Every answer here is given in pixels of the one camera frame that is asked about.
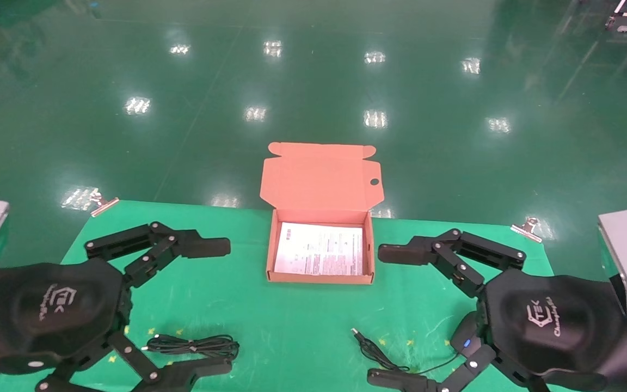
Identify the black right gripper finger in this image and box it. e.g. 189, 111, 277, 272
367, 344, 551, 392
377, 228, 527, 298

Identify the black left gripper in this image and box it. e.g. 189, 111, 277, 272
0, 258, 132, 377

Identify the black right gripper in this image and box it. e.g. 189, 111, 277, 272
477, 269, 627, 377

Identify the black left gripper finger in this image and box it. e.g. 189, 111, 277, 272
35, 331, 233, 392
84, 221, 232, 289

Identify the black data cable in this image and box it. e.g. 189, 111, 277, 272
145, 333, 241, 361

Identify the black USB cable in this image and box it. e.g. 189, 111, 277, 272
351, 311, 483, 376

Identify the orange cardboard box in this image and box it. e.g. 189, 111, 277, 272
260, 142, 384, 285

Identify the white printed leaflet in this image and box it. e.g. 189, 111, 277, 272
273, 222, 365, 277

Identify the metal binder clip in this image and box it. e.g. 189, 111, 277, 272
511, 217, 543, 243
89, 189, 120, 217

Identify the green table cloth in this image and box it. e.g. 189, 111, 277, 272
0, 199, 563, 392

